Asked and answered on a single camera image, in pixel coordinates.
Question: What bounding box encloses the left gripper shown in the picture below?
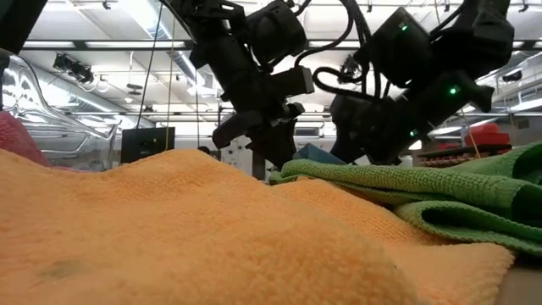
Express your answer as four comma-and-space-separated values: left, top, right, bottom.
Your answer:
190, 29, 306, 181

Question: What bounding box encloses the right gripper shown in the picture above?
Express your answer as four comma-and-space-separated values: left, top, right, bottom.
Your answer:
329, 69, 496, 167

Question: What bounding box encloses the blue microfiber towel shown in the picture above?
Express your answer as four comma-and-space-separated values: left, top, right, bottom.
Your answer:
291, 142, 347, 167

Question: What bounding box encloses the clear plastic bin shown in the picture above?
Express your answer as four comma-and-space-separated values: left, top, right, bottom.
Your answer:
0, 53, 124, 173

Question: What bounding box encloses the pink microfiber towel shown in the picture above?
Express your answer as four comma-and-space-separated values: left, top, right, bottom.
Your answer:
0, 110, 52, 167

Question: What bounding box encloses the green microfiber towel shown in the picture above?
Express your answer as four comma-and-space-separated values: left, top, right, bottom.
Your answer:
268, 141, 542, 258

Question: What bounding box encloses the orange microfiber towel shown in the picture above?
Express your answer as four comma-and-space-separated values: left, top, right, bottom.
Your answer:
0, 146, 516, 305

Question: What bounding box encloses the white panel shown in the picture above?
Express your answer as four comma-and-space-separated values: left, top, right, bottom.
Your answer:
218, 126, 255, 173

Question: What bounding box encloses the black monitor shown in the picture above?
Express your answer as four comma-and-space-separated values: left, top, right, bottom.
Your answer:
120, 125, 176, 164

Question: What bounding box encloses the black ceiling fixture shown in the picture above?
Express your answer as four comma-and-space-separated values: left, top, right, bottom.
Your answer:
501, 69, 525, 84

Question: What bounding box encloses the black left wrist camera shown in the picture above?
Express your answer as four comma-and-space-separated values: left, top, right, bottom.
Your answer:
269, 65, 316, 102

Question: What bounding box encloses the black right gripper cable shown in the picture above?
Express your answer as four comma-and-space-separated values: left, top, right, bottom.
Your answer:
312, 0, 384, 103

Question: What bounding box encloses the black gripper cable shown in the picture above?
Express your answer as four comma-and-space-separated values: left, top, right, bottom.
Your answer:
294, 0, 357, 69
312, 0, 384, 103

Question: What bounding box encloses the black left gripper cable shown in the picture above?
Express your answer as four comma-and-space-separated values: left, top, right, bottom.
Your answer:
294, 0, 357, 69

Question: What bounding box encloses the black hanging camera rig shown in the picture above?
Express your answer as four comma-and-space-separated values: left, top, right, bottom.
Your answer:
53, 53, 95, 85

